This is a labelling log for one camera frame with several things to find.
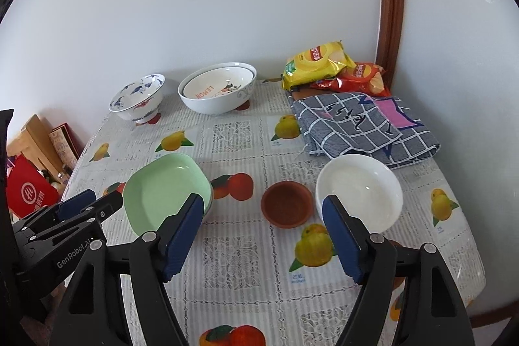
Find brown wooden baseboard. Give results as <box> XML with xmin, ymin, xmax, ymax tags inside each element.
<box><xmin>468</xmin><ymin>281</ymin><xmax>519</xmax><ymax>330</ymax></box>

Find green square plate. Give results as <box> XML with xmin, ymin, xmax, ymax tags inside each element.
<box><xmin>122</xmin><ymin>153</ymin><xmax>213</xmax><ymax>237</ymax></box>

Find patterned gift box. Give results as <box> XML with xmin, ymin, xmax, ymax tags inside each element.
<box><xmin>49</xmin><ymin>122</ymin><xmax>82</xmax><ymax>172</ymax></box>

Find yellow chip bag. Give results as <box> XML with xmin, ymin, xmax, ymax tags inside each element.
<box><xmin>282</xmin><ymin>41</ymin><xmax>357</xmax><ymax>91</ymax></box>

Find plain white bowl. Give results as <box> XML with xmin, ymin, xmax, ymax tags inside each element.
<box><xmin>315</xmin><ymin>154</ymin><xmax>404</xmax><ymax>235</ymax></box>

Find small brown clay dish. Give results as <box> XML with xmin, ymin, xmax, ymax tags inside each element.
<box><xmin>390</xmin><ymin>241</ymin><xmax>407</xmax><ymax>290</ymax></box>
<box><xmin>260</xmin><ymin>181</ymin><xmax>314</xmax><ymax>228</ymax></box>

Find grey checked cloth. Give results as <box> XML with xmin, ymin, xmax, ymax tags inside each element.
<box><xmin>291</xmin><ymin>91</ymin><xmax>441</xmax><ymax>170</ymax></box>

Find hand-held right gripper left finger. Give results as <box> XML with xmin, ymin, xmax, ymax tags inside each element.
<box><xmin>49</xmin><ymin>193</ymin><xmax>205</xmax><ymax>346</ymax></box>

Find large white stacked bowls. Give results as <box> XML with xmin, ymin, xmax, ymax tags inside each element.
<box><xmin>177</xmin><ymin>63</ymin><xmax>258</xmax><ymax>115</ymax></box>

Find blue patterned footed bowl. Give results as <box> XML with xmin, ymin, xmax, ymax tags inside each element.
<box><xmin>108</xmin><ymin>73</ymin><xmax>166</xmax><ymax>125</ymax></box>

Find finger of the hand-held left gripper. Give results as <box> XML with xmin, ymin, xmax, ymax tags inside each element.
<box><xmin>28</xmin><ymin>191</ymin><xmax>124</xmax><ymax>245</ymax></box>
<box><xmin>13</xmin><ymin>190</ymin><xmax>97</xmax><ymax>229</ymax></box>

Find white bowl with orange print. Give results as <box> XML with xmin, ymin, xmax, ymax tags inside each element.
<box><xmin>182</xmin><ymin>66</ymin><xmax>255</xmax><ymax>99</ymax></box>

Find brown cardboard boxes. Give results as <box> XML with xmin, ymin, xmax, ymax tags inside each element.
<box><xmin>7</xmin><ymin>114</ymin><xmax>61</xmax><ymax>185</ymax></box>

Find red paper bag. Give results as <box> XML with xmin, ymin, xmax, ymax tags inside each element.
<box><xmin>7</xmin><ymin>153</ymin><xmax>59</xmax><ymax>219</ymax></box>

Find red chip bag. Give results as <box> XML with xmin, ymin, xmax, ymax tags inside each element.
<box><xmin>310</xmin><ymin>62</ymin><xmax>392</xmax><ymax>97</ymax></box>

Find fruit print tablecloth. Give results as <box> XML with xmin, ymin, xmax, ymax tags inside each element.
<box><xmin>61</xmin><ymin>78</ymin><xmax>487</xmax><ymax>346</ymax></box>

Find brown wooden door frame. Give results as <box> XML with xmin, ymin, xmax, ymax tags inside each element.
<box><xmin>375</xmin><ymin>0</ymin><xmax>406</xmax><ymax>87</ymax></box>

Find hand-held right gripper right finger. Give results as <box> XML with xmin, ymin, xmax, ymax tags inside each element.
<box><xmin>321</xmin><ymin>194</ymin><xmax>475</xmax><ymax>346</ymax></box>

